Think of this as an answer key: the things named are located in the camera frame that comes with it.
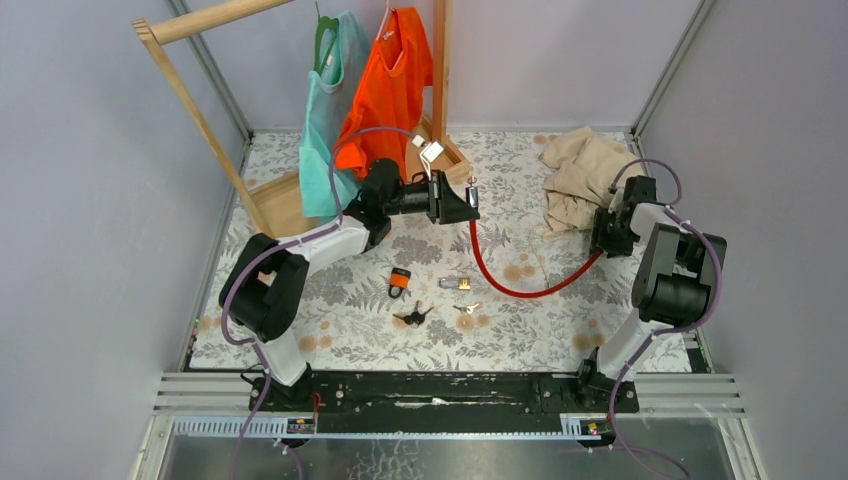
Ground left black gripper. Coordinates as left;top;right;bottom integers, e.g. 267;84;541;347
381;169;479;224

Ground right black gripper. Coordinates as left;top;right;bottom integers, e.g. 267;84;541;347
588;208;636;260

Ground red cable lock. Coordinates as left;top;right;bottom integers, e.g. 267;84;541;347
451;184;611;302

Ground brass padlock with key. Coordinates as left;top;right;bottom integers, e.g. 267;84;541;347
438;276;472;292

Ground orange black padlock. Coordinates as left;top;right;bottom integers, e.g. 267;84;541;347
388;267;412;299

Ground small brass padlock keys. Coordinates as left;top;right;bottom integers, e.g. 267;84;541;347
454;302;481;315

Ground black key bunch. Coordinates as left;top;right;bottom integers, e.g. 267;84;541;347
392;301;433;328

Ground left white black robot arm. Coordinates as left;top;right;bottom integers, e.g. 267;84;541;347
219;159;480;411

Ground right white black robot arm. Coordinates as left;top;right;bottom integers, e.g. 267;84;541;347
573;176;728;412

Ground beige crumpled cloth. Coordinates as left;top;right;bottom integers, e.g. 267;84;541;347
539;126;644;242

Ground floral patterned mat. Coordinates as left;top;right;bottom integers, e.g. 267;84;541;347
189;129;694;374

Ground orange shirt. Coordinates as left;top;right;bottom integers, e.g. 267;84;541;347
335;7;433;180

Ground wooden clothes rack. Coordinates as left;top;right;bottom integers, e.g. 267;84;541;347
132;0;471;236

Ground teal shirt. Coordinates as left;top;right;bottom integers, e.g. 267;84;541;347
298;11;371;219

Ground white pink clothes hanger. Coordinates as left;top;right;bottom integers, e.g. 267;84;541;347
374;0;404;71

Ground green clothes hanger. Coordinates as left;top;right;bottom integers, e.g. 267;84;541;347
313;1;339;75

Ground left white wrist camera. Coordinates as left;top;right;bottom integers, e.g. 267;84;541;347
411;134;444;180

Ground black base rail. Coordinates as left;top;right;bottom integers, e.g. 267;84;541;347
249;370;639;434

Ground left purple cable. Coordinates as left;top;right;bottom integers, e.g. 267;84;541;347
219;126;425;480

